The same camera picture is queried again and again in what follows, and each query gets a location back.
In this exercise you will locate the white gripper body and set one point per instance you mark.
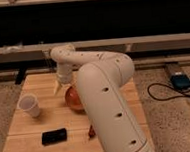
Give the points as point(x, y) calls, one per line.
point(64, 73)

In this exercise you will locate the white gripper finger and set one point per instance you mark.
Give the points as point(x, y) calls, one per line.
point(57, 87)

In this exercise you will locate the orange ceramic bowl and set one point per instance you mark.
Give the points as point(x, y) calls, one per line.
point(73, 101)

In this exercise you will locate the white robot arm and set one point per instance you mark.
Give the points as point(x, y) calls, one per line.
point(98, 77)

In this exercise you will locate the white plastic cup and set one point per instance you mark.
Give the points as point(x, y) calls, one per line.
point(29, 104)

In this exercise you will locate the wooden table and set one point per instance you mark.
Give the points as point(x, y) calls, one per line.
point(25, 131)

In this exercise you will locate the small red object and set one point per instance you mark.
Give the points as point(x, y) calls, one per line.
point(91, 132)

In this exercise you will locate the blue power adapter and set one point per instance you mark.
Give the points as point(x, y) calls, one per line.
point(181, 82)

